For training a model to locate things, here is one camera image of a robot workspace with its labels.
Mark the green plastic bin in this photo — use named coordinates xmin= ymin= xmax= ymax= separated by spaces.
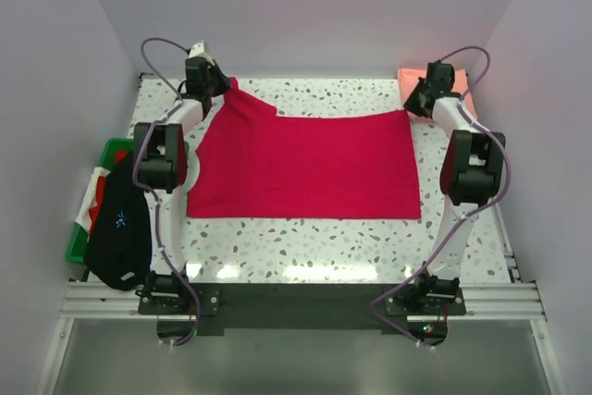
xmin=66 ymin=138 xmax=185 ymax=268

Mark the crimson red t-shirt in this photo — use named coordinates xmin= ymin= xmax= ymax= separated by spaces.
xmin=186 ymin=79 xmax=421 ymax=219

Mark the black mounting base plate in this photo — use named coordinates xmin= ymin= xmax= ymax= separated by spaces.
xmin=136 ymin=277 xmax=467 ymax=344

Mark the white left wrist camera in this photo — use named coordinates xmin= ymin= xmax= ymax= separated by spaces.
xmin=188 ymin=41 xmax=208 ymax=58

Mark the black t-shirt with logo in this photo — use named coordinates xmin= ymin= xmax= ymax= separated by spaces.
xmin=84 ymin=153 xmax=152 ymax=291

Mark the red and white t-shirt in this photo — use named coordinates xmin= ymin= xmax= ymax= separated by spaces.
xmin=75 ymin=167 xmax=110 ymax=235

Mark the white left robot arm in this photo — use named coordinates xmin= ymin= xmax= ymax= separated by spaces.
xmin=132 ymin=45 xmax=230 ymax=276

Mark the aluminium frame rail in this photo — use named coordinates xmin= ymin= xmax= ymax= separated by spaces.
xmin=59 ymin=282 xmax=546 ymax=321

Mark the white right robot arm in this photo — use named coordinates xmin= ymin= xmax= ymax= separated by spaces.
xmin=403 ymin=60 xmax=507 ymax=315

